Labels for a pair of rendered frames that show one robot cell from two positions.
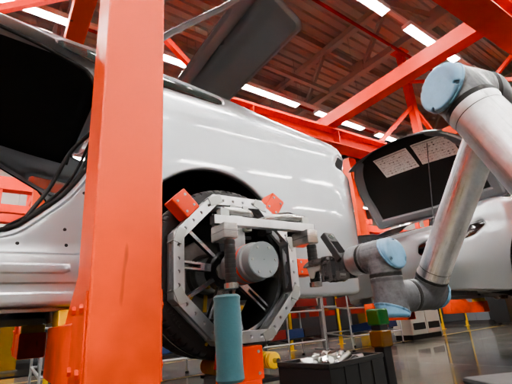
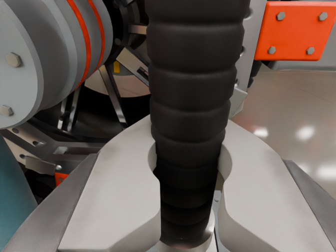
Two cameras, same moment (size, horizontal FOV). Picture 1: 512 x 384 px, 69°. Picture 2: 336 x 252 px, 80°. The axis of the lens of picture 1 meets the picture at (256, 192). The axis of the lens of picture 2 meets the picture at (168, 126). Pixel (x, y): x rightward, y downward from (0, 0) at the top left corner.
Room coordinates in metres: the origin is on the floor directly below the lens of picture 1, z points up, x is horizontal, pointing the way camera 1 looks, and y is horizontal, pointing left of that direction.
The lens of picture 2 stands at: (1.27, -0.23, 0.89)
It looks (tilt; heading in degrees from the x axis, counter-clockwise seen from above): 32 degrees down; 37
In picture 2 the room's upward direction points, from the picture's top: straight up
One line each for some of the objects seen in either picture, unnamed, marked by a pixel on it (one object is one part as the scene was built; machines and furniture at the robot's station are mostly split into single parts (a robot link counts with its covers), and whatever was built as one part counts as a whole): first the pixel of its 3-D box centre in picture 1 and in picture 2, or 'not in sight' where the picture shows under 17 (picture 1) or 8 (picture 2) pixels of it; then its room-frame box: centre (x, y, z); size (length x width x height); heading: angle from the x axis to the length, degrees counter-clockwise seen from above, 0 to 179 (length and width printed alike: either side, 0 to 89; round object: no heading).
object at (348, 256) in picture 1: (358, 260); not in sight; (1.18, -0.30, 0.81); 0.10 x 0.05 x 0.09; 125
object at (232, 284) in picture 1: (230, 262); not in sight; (1.15, 0.09, 0.83); 0.04 x 0.04 x 0.16
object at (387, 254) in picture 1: (380, 256); not in sight; (1.11, -0.35, 0.80); 0.12 x 0.09 x 0.10; 35
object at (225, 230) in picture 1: (224, 232); not in sight; (1.18, 0.11, 0.93); 0.09 x 0.05 x 0.05; 35
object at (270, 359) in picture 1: (256, 359); not in sight; (1.59, 0.05, 0.51); 0.29 x 0.06 x 0.06; 35
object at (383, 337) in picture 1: (381, 337); not in sight; (1.00, -0.28, 0.59); 0.04 x 0.04 x 0.04; 35
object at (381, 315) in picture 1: (377, 316); not in sight; (1.00, -0.28, 0.64); 0.04 x 0.04 x 0.04; 35
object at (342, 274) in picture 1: (338, 267); not in sight; (1.25, -0.25, 0.80); 0.12 x 0.08 x 0.09; 35
